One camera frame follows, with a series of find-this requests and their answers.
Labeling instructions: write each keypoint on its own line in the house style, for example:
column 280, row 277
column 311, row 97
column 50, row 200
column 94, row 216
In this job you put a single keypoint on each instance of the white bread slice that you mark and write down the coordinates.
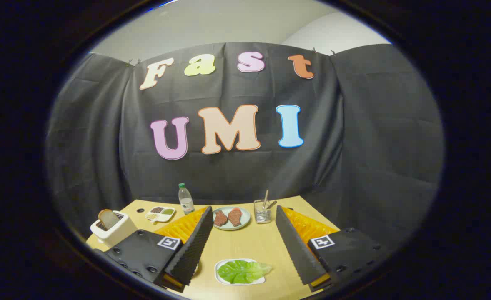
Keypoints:
column 108, row 218

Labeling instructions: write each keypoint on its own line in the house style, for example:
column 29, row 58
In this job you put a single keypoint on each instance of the reddish meat piece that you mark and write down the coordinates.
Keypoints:
column 235, row 217

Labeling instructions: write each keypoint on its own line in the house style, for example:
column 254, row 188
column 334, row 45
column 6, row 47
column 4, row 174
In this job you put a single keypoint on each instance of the white toaster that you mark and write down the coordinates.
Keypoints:
column 118, row 234

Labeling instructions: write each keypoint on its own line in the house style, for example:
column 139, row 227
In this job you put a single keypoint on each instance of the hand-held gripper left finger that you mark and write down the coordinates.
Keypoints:
column 195, row 246

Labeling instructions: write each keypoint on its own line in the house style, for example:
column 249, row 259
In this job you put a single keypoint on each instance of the green lettuce leaf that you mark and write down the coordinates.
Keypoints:
column 241, row 271

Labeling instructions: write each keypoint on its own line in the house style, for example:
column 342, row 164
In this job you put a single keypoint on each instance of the brown meat piece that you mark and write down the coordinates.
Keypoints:
column 220, row 218

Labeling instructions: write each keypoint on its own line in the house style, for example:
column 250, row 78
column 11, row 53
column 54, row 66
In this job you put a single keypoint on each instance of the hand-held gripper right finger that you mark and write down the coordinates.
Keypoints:
column 295, row 250

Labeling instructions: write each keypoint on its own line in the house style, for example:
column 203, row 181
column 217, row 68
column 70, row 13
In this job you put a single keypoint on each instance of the pale green plate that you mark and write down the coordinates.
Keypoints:
column 246, row 215

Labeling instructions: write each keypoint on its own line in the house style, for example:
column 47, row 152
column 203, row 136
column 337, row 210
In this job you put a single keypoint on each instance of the wooden chopstick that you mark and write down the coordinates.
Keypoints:
column 265, row 198

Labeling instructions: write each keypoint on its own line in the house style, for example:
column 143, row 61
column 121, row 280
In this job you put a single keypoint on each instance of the clear utensil holder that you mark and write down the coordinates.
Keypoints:
column 262, row 216

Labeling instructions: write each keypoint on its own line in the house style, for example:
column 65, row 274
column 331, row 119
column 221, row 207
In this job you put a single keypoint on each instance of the white divided seasoning tray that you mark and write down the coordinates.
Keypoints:
column 160, row 214

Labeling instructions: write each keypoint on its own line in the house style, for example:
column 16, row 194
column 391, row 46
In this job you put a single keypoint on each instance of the black backdrop cloth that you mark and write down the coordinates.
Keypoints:
column 354, row 146

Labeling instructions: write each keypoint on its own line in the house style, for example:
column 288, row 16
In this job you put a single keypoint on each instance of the white square dish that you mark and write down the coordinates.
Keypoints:
column 220, row 280

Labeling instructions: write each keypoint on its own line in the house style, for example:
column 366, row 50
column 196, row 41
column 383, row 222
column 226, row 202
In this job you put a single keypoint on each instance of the clear plastic water bottle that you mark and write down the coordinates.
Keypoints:
column 186, row 204

